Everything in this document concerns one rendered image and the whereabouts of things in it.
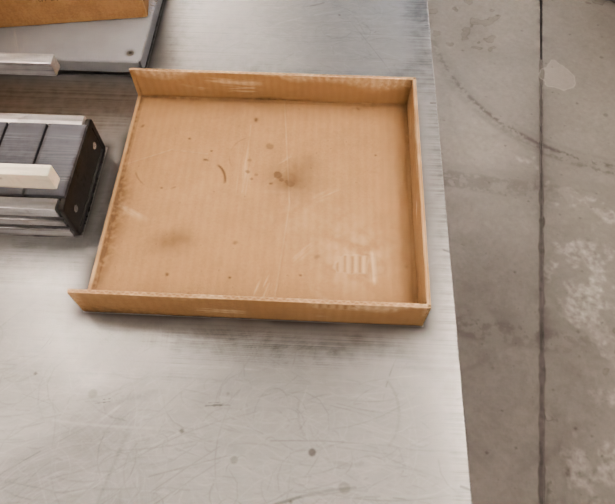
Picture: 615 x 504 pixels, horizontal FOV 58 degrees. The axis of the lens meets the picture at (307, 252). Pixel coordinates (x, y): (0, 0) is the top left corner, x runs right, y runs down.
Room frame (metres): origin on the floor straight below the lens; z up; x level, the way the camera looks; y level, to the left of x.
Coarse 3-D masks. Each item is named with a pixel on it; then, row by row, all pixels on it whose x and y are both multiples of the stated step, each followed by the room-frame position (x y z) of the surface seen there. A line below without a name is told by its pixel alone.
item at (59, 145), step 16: (0, 128) 0.36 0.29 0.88; (16, 128) 0.36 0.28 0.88; (32, 128) 0.36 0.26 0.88; (48, 128) 0.36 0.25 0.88; (64, 128) 0.36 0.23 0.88; (80, 128) 0.36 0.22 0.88; (0, 144) 0.34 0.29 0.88; (16, 144) 0.34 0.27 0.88; (32, 144) 0.34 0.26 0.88; (48, 144) 0.34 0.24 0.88; (64, 144) 0.34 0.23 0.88; (80, 144) 0.34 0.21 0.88; (0, 160) 0.32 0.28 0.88; (16, 160) 0.32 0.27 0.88; (32, 160) 0.32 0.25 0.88; (48, 160) 0.32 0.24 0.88; (64, 160) 0.32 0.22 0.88; (64, 176) 0.30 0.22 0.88; (0, 192) 0.28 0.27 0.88; (16, 192) 0.28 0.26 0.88; (32, 192) 0.28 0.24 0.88; (48, 192) 0.28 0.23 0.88; (64, 192) 0.28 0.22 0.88
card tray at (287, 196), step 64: (192, 128) 0.40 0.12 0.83; (256, 128) 0.40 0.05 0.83; (320, 128) 0.40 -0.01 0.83; (384, 128) 0.40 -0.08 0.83; (128, 192) 0.32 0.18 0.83; (192, 192) 0.32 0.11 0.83; (256, 192) 0.32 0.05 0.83; (320, 192) 0.32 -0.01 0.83; (384, 192) 0.32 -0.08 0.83; (128, 256) 0.24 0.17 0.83; (192, 256) 0.24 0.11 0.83; (256, 256) 0.24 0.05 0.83; (320, 256) 0.24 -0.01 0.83; (384, 256) 0.24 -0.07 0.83; (320, 320) 0.18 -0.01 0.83; (384, 320) 0.18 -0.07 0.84
